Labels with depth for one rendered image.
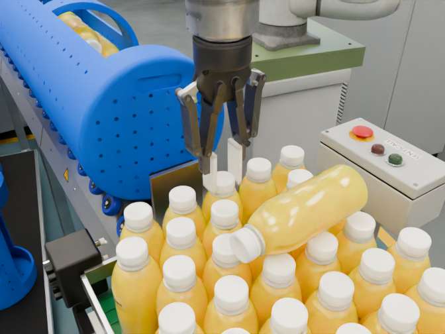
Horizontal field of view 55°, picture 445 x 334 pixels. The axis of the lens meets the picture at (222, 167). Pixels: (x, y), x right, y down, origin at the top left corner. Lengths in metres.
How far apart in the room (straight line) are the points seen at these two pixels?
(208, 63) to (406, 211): 0.38
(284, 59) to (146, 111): 0.56
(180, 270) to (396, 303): 0.25
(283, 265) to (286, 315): 0.07
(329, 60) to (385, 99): 1.12
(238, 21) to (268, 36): 0.77
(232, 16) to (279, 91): 0.74
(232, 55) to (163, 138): 0.30
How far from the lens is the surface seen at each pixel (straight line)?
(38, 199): 2.30
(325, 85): 1.31
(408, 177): 0.71
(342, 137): 0.78
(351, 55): 1.33
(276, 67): 1.20
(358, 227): 0.60
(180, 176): 0.76
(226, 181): 0.65
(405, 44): 2.27
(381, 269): 0.56
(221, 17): 0.51
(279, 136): 1.32
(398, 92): 2.38
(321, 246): 0.57
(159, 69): 0.73
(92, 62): 0.78
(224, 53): 0.53
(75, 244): 0.72
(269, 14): 1.27
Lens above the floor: 1.48
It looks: 35 degrees down
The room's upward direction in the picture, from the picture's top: straight up
